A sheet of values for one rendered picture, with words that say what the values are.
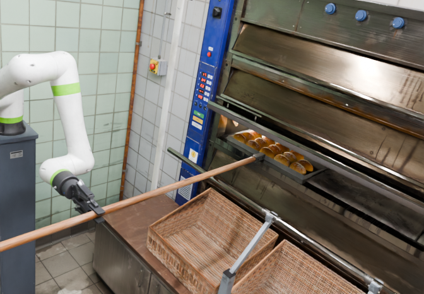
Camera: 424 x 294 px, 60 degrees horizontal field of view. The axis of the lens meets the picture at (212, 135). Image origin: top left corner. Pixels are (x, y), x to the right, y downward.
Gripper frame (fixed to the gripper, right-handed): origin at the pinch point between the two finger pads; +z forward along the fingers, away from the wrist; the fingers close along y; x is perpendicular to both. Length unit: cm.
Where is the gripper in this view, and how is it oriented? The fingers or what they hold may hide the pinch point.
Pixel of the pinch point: (96, 212)
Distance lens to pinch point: 146.8
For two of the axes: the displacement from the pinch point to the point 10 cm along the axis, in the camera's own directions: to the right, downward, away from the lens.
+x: -6.7, 1.6, -7.2
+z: 7.1, 3.9, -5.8
